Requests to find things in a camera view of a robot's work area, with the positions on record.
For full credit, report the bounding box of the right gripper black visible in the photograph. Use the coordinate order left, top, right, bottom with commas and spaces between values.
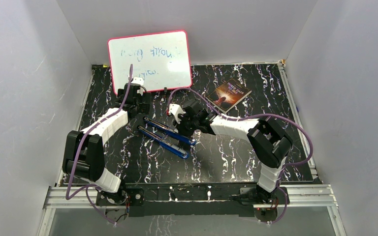
172, 113, 198, 138

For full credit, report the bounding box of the whiteboard with pink frame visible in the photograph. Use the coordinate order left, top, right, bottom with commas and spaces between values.
107, 30, 193, 91

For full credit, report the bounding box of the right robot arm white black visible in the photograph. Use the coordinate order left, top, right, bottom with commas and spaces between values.
168, 100, 293, 204

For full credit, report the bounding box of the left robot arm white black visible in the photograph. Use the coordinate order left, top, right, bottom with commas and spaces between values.
62, 77, 151, 205

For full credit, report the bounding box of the paperback book orange cover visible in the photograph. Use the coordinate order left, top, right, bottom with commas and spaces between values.
206, 78, 252, 114

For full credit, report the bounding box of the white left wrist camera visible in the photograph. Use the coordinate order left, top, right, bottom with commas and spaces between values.
131, 77, 144, 86

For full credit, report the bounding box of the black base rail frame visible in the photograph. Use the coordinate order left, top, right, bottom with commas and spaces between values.
96, 182, 283, 221

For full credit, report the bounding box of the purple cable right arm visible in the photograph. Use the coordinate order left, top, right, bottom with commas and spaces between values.
166, 87, 314, 225

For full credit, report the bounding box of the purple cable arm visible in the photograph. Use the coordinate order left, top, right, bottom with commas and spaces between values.
166, 87, 314, 225
65, 63, 135, 225

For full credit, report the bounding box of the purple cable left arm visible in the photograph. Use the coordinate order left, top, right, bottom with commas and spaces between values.
65, 63, 135, 225

